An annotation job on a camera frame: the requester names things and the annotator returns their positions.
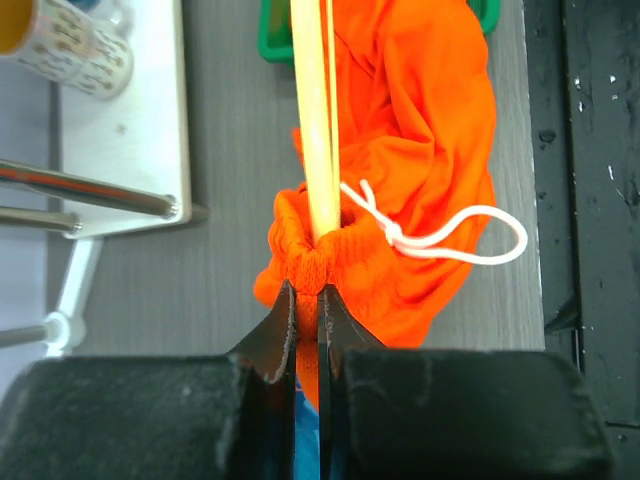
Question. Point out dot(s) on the white two-tier shelf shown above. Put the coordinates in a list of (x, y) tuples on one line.
[(124, 163)]

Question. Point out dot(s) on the orange shorts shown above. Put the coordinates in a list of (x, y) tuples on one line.
[(416, 117)]

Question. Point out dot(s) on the green plastic tray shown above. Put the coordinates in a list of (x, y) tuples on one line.
[(275, 43)]

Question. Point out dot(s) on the white clothes rack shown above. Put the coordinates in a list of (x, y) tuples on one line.
[(64, 328)]

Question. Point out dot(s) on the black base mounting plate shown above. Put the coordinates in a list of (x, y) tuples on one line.
[(583, 66)]

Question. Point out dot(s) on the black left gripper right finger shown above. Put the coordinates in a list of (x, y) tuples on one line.
[(449, 414)]

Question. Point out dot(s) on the blue patterned shorts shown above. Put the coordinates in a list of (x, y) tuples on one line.
[(307, 449)]

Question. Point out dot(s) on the yellow hanger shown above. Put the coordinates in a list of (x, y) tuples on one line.
[(312, 24)]

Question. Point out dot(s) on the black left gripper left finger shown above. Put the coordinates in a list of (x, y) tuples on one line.
[(228, 416)]

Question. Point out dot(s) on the white patterned mug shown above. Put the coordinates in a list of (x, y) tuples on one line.
[(63, 44)]

